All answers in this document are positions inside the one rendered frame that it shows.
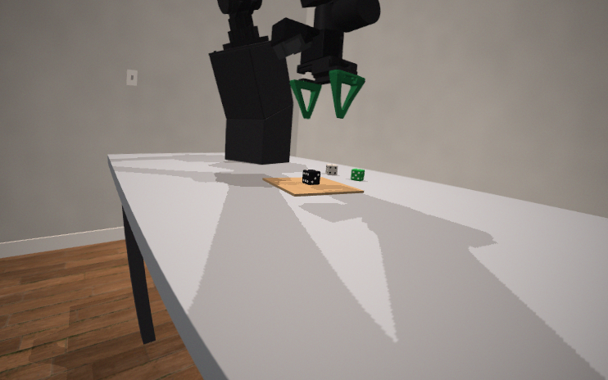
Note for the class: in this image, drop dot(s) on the green die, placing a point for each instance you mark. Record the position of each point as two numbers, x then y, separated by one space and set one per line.
357 174

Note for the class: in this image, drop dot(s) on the white die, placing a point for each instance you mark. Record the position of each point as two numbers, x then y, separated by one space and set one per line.
331 169

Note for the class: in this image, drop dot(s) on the black die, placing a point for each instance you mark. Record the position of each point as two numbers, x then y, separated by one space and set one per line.
311 177

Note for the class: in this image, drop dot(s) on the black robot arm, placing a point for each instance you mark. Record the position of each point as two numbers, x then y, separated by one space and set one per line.
291 37

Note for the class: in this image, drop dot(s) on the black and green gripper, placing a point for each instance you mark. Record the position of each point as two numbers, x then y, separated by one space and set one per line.
328 70

